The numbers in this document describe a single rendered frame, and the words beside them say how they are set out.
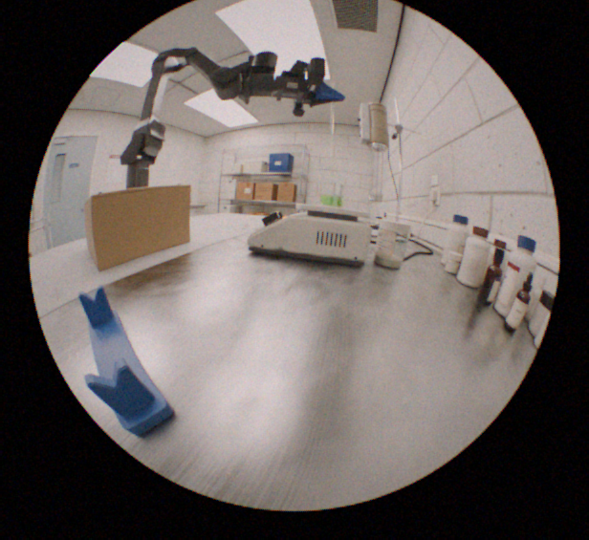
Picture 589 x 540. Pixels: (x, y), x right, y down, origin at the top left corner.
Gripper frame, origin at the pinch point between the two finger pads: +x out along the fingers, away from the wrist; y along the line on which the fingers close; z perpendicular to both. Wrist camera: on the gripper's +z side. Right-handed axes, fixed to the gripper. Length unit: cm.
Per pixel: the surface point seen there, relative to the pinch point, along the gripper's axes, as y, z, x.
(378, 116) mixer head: 25.0, 17.3, 31.9
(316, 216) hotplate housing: -4.9, -27.7, -3.4
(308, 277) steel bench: -12.7, -34.6, -6.1
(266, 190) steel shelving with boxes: 233, -10, -8
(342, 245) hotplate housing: -8.6, -31.4, 0.1
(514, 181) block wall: -27.5, -10.2, 40.1
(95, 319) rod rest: -26.1, -32.7, -24.8
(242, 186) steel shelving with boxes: 247, -4, -47
